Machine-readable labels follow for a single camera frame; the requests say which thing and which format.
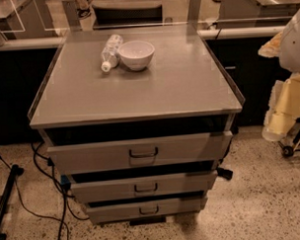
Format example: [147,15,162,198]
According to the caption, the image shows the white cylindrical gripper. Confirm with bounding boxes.
[259,33,300,141]

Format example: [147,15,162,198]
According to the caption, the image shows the grey drawer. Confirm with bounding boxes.
[71,171,217,203]
[86,196,207,225]
[47,131,233,175]

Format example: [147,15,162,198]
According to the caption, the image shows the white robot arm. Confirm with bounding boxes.
[259,9,300,141]

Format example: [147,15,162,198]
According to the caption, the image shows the grey drawer cabinet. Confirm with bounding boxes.
[30,25,244,210]

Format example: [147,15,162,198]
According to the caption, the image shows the wheeled cart base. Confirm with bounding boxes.
[278,118,300,158]

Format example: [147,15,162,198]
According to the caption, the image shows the black plug right of cabinet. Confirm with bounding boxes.
[217,167,233,181]

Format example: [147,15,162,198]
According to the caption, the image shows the white ceramic bowl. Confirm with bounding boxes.
[118,40,155,71]

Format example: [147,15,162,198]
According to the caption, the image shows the clear plastic water bottle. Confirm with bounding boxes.
[101,35,123,72]

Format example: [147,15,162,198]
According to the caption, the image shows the black mesh chair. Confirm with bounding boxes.
[93,5,163,29]

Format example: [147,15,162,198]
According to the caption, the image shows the black floor stand leg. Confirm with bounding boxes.
[0,164,25,240]

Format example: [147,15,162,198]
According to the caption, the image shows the black floor cables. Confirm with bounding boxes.
[0,139,91,240]

